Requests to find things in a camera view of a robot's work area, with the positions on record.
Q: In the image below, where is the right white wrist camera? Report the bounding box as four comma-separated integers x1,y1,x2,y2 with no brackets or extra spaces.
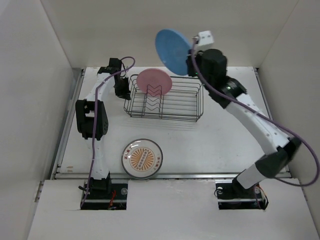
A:
192,30,215,53

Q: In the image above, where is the aluminium side rail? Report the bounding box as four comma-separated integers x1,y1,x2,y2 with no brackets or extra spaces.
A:
253,67,292,179
47,68,86,180

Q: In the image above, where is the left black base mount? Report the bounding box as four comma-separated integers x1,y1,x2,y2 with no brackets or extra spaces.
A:
78,178,129,211

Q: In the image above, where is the front aluminium rail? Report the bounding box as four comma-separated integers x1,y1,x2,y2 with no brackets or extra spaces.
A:
53,171,292,179

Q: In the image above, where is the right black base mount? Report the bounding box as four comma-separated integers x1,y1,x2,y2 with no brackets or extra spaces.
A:
214,181,269,211

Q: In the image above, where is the pink plate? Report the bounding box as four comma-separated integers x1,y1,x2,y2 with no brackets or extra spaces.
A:
136,68,173,97

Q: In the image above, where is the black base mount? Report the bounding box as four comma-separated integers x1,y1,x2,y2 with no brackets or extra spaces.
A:
78,178,129,211
214,181,269,211

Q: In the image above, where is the white plate orange sunburst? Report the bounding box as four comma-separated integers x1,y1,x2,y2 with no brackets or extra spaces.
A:
121,138,164,180

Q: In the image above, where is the blue plate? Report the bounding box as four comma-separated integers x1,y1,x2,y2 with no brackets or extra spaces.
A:
155,28,192,76

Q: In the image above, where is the grey wire dish rack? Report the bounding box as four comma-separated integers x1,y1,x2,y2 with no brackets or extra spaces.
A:
123,74,204,122

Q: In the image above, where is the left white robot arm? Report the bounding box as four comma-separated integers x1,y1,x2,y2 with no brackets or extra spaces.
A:
75,58,131,199

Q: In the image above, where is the left aluminium side rail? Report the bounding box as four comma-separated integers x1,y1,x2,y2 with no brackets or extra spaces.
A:
47,68,86,180

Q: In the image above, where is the right aluminium side rail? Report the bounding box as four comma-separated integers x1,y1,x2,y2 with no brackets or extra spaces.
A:
253,67,292,179

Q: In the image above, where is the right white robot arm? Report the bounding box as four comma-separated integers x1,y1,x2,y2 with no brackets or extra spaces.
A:
186,49,302,197

